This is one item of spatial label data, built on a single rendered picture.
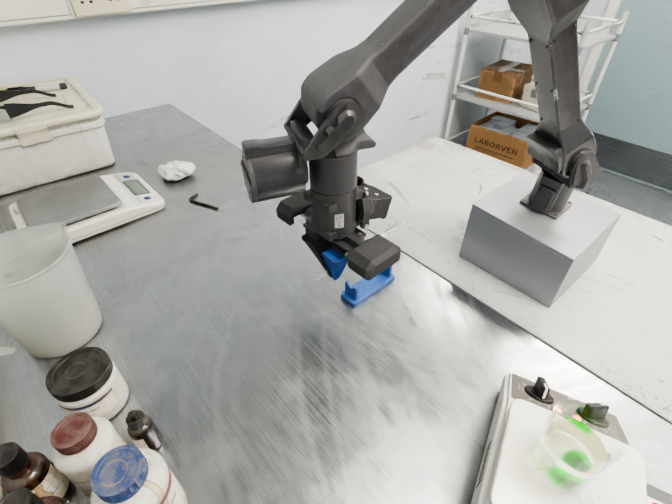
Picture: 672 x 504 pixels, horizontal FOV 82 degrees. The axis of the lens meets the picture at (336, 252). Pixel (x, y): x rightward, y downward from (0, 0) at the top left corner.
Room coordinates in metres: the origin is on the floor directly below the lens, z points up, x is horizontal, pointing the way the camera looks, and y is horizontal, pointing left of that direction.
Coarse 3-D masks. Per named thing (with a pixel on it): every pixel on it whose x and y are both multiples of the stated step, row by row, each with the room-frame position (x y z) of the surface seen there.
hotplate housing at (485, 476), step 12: (504, 384) 0.26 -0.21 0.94; (504, 396) 0.24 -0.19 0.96; (504, 408) 0.22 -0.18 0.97; (492, 420) 0.23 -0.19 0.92; (504, 420) 0.20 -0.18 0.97; (492, 432) 0.20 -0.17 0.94; (624, 432) 0.20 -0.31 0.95; (492, 444) 0.18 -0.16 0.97; (492, 456) 0.17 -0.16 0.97; (480, 468) 0.17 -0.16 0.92; (492, 468) 0.16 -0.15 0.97; (480, 480) 0.15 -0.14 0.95; (480, 492) 0.14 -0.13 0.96
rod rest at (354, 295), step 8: (384, 272) 0.49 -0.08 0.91; (360, 280) 0.48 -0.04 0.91; (368, 280) 0.48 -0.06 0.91; (376, 280) 0.48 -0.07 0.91; (384, 280) 0.48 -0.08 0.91; (392, 280) 0.49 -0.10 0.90; (352, 288) 0.44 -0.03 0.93; (360, 288) 0.46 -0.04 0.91; (368, 288) 0.46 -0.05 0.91; (376, 288) 0.46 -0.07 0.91; (344, 296) 0.44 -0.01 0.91; (352, 296) 0.44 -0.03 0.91; (360, 296) 0.44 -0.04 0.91; (368, 296) 0.44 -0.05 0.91; (352, 304) 0.43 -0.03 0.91
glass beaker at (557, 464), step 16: (576, 400) 0.18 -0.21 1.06; (560, 416) 0.17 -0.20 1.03; (576, 416) 0.17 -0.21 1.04; (592, 416) 0.17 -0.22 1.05; (608, 416) 0.16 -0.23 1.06; (544, 432) 0.16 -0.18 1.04; (608, 432) 0.15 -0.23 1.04; (544, 448) 0.15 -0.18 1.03; (560, 448) 0.14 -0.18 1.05; (608, 448) 0.14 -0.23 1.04; (624, 448) 0.13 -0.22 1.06; (544, 464) 0.14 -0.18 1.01; (560, 464) 0.14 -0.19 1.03; (576, 464) 0.13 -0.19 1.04; (592, 464) 0.13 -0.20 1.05; (608, 464) 0.13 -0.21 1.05; (544, 480) 0.14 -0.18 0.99; (560, 480) 0.13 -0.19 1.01; (576, 480) 0.13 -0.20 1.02; (592, 480) 0.13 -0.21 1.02
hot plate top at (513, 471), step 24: (528, 408) 0.21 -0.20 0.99; (504, 432) 0.18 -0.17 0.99; (528, 432) 0.18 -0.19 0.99; (504, 456) 0.16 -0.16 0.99; (528, 456) 0.16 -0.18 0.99; (624, 456) 0.16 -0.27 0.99; (504, 480) 0.14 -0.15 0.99; (528, 480) 0.14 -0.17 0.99; (600, 480) 0.14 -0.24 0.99; (624, 480) 0.14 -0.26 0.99
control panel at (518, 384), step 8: (512, 376) 0.28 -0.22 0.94; (520, 376) 0.28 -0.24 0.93; (512, 384) 0.26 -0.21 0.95; (520, 384) 0.26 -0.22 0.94; (528, 384) 0.26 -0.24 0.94; (512, 392) 0.24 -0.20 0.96; (520, 392) 0.24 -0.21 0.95; (552, 392) 0.26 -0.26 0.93; (528, 400) 0.23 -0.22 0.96; (536, 400) 0.23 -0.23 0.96; (560, 400) 0.24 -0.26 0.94; (544, 408) 0.22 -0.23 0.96; (552, 408) 0.22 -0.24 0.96
